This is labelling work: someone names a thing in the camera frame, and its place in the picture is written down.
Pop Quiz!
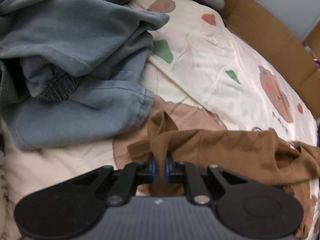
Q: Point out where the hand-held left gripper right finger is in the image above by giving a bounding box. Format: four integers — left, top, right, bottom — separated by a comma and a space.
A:
164, 153, 258, 206

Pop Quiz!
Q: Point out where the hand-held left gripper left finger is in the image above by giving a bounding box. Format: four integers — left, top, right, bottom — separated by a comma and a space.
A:
62, 153, 157, 207

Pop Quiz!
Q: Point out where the brown printed t-shirt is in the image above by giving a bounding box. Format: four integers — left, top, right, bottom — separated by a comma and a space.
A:
127, 110, 320, 197

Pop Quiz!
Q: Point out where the cream bear print bed sheet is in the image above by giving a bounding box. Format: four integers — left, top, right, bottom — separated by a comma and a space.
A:
0, 0, 320, 240

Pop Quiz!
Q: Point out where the white speckled fleece blanket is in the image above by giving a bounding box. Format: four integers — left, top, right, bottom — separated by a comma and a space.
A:
0, 152, 15, 240

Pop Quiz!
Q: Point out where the blue-grey denim garment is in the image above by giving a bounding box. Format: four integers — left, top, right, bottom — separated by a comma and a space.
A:
0, 0, 170, 152

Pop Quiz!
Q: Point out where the flattened cardboard sheet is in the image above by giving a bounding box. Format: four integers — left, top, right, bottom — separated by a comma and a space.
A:
204, 0, 320, 119

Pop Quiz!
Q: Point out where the grey plastic-wrapped mattress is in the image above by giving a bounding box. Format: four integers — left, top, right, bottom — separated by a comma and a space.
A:
235, 0, 320, 43

